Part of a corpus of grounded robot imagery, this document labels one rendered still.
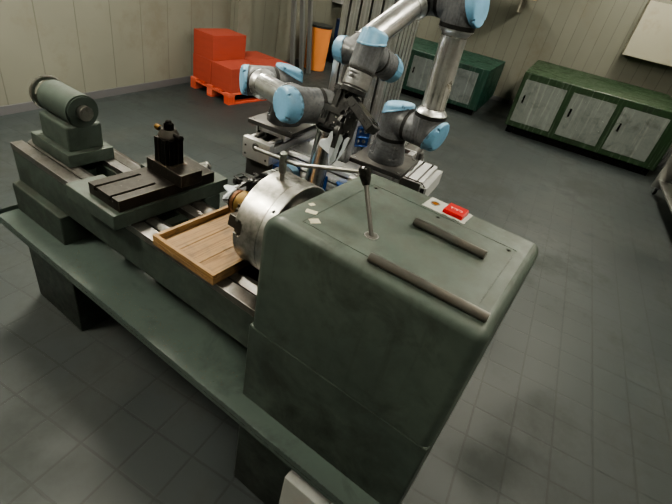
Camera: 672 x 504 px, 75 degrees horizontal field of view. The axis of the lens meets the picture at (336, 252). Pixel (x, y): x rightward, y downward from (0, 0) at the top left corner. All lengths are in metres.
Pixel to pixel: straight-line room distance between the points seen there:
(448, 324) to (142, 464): 1.50
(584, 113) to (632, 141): 0.76
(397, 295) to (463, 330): 0.15
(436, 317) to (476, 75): 7.09
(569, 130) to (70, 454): 7.07
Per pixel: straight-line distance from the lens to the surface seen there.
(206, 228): 1.69
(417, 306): 0.93
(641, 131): 7.62
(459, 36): 1.59
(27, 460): 2.20
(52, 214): 2.23
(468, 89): 7.92
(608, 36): 9.56
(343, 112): 1.23
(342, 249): 1.00
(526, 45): 9.61
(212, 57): 6.11
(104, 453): 2.14
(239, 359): 1.67
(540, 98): 7.50
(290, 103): 1.46
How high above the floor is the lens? 1.80
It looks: 34 degrees down
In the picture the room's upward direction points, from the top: 13 degrees clockwise
